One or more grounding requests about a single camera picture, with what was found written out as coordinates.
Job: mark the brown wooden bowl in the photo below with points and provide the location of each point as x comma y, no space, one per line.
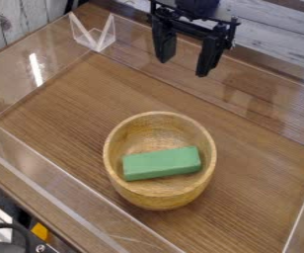
148,132

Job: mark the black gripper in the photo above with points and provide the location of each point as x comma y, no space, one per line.
196,18

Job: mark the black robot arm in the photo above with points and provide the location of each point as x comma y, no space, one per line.
197,19

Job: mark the green rectangular block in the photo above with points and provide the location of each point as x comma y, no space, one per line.
161,163

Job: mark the clear acrylic tray wall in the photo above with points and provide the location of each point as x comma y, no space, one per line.
93,224

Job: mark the clear acrylic corner bracket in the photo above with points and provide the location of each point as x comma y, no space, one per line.
96,39

